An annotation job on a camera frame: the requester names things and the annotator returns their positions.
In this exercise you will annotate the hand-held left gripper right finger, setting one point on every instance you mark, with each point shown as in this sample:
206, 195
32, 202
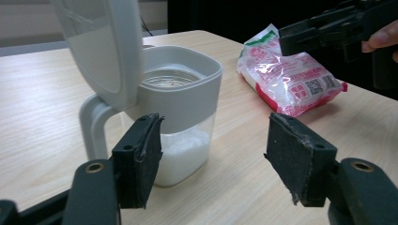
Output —
300, 159

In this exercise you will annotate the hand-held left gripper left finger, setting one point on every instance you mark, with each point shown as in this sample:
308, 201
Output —
139, 159

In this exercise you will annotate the pink printed plastic bag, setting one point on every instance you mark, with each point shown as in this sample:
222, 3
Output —
287, 81

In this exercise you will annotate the black curtain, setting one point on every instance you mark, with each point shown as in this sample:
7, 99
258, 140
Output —
237, 18

